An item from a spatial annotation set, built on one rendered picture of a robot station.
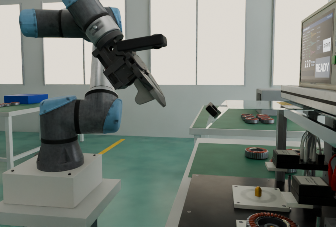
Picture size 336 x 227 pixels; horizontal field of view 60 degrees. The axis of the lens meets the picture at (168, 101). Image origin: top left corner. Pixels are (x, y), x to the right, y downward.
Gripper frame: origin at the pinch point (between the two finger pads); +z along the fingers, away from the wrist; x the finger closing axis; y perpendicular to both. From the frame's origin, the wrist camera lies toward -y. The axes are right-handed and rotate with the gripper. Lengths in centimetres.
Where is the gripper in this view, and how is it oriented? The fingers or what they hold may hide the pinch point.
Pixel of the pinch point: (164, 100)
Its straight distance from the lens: 69.8
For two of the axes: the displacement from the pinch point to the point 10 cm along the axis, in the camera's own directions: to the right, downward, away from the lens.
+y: -7.9, 5.9, 1.9
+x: -1.8, 0.8, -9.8
